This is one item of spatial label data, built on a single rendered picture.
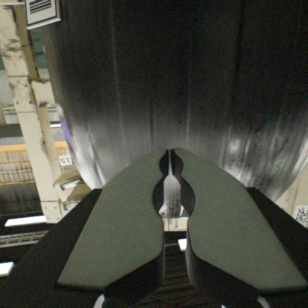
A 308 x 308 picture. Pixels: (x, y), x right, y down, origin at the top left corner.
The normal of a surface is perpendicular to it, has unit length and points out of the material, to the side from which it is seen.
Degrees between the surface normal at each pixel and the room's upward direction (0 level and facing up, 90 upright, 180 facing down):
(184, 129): 82
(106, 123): 83
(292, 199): 90
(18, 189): 90
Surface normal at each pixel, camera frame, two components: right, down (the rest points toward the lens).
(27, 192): 0.15, 0.38
